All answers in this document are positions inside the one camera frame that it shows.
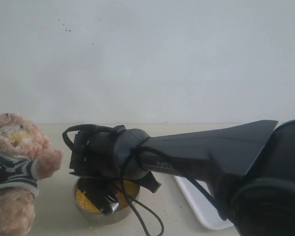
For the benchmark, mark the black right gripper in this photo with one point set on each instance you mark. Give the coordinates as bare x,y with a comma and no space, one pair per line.
92,156

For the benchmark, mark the beige teddy bear striped sweater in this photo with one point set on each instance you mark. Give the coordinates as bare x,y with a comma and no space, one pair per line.
26,153

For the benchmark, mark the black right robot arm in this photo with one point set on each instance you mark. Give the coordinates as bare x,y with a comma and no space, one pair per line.
247,172

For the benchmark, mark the steel bowl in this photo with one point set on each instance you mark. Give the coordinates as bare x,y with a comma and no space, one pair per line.
132,190

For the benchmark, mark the white rectangular plastic tray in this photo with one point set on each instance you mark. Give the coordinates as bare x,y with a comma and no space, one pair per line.
205,213

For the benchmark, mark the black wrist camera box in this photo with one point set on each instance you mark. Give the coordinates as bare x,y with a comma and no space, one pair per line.
149,182

